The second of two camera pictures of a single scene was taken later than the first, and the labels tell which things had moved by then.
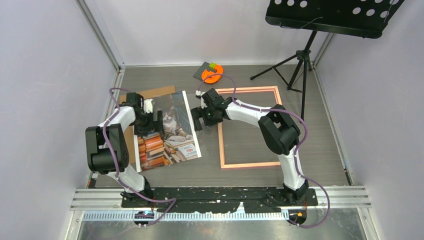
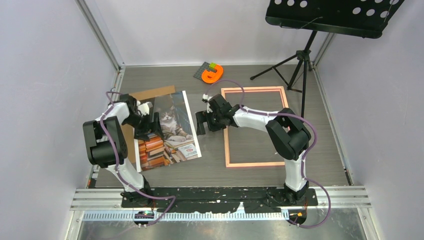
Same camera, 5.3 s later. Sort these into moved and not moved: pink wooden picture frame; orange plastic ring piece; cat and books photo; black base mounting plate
Moved: pink wooden picture frame
Not moved: orange plastic ring piece; cat and books photo; black base mounting plate
